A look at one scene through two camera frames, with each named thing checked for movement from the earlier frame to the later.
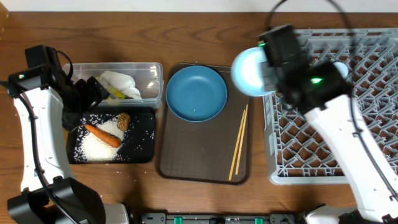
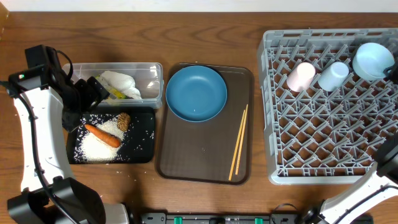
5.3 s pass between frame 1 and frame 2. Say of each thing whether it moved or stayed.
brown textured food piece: stayed
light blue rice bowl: moved
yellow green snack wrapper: stayed
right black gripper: moved
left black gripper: stayed
